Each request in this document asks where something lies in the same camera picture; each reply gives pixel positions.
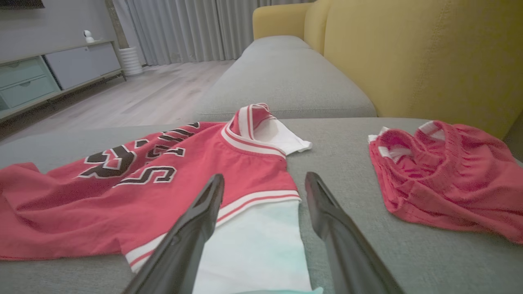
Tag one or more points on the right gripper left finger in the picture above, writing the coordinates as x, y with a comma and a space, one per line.
184, 249

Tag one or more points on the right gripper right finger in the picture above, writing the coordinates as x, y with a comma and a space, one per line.
351, 257

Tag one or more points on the red white lettered jersey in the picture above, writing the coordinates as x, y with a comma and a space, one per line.
122, 204

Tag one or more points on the red mesh shorts white trim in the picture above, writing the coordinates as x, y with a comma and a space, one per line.
449, 183

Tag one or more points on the grey sofa chaise seat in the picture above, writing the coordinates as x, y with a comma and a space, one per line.
339, 163

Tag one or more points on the grey sofa seat cushion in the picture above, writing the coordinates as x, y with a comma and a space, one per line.
286, 77

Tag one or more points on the white ribbed bin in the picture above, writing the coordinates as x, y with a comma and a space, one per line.
130, 61

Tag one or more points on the grey low tv cabinet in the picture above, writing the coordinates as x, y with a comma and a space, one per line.
81, 65

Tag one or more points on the large yellow sofa backrest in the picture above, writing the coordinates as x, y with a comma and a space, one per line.
429, 61

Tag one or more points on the grey pleated curtain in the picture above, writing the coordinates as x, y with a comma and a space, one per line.
184, 28

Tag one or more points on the narrow yellow sofa backrest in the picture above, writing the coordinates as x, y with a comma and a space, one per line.
316, 28

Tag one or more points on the small white camera figurine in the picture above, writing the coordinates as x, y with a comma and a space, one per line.
88, 37

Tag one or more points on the dark wall television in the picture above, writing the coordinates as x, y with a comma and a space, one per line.
20, 3

